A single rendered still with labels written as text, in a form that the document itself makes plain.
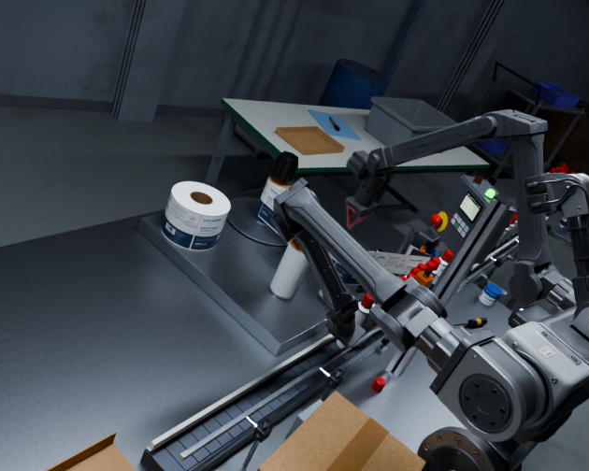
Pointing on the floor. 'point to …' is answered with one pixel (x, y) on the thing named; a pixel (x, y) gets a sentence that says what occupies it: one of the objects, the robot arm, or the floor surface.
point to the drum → (352, 86)
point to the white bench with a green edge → (463, 163)
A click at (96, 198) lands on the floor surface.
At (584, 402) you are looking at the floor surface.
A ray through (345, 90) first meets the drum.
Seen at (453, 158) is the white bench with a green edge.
